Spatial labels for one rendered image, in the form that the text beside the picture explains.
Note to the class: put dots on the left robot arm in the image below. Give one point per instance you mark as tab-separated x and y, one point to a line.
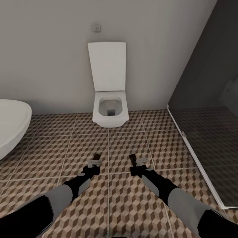
33	218

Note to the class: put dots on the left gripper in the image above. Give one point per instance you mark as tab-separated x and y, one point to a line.
95	170

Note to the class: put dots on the bathtub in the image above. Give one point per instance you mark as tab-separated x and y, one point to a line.
15	117

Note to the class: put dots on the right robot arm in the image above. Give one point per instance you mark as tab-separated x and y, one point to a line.
202	220

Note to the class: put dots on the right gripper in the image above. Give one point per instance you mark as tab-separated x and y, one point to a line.
135	170

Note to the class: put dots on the toilet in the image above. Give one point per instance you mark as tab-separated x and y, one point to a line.
108	65

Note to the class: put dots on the mousetrap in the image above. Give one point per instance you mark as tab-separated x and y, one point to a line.
133	159
96	157

